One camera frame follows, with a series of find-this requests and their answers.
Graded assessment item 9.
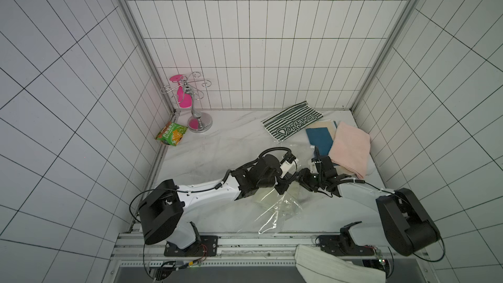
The pale green towel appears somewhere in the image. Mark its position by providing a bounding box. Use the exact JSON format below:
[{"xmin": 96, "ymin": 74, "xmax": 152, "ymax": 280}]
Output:
[{"xmin": 253, "ymin": 182, "xmax": 302, "ymax": 216}]

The pink towel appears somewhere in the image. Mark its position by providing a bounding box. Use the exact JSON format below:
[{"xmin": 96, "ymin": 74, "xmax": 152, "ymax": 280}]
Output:
[{"xmin": 328, "ymin": 122, "xmax": 371, "ymax": 179}]

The clear plastic vacuum bag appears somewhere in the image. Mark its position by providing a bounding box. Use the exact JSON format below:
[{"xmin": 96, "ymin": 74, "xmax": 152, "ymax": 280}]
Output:
[{"xmin": 161, "ymin": 136, "xmax": 313, "ymax": 236}]

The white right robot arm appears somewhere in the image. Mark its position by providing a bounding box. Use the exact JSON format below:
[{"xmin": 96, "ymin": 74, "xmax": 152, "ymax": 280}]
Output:
[{"xmin": 298, "ymin": 157, "xmax": 445, "ymax": 263}]

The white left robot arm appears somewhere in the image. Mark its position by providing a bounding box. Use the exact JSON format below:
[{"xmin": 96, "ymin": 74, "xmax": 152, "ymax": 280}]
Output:
[{"xmin": 133, "ymin": 147, "xmax": 299, "ymax": 250}]

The teal and beige towel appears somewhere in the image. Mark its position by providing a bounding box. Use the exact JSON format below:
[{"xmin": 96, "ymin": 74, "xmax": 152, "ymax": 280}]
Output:
[{"xmin": 305, "ymin": 120, "xmax": 337, "ymax": 156}]

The green white striped towel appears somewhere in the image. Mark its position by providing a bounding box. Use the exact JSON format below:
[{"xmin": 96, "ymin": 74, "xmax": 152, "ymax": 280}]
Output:
[{"xmin": 261, "ymin": 101, "xmax": 323, "ymax": 142}]

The chrome cup holder stand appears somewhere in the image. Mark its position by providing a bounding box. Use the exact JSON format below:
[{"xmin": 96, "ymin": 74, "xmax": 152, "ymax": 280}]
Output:
[{"xmin": 161, "ymin": 72, "xmax": 213, "ymax": 133}]

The white striped cloth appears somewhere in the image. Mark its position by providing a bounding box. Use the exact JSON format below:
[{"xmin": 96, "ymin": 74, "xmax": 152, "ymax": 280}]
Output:
[{"xmin": 294, "ymin": 245, "xmax": 386, "ymax": 283}]

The green snack packet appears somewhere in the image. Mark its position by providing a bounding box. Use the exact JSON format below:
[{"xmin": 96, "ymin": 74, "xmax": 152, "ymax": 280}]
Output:
[{"xmin": 156, "ymin": 122, "xmax": 187, "ymax": 146}]

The pink plastic scoop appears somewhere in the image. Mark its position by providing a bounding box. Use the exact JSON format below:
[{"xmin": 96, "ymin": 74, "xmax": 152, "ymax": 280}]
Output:
[{"xmin": 169, "ymin": 75, "xmax": 193, "ymax": 109}]

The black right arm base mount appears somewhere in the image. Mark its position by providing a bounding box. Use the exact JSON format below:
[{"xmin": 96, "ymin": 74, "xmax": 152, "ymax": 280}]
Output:
[{"xmin": 315, "ymin": 221, "xmax": 375, "ymax": 257}]

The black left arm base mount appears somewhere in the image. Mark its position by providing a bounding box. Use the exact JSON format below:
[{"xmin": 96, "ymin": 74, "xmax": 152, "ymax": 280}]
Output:
[{"xmin": 164, "ymin": 222, "xmax": 219, "ymax": 258}]

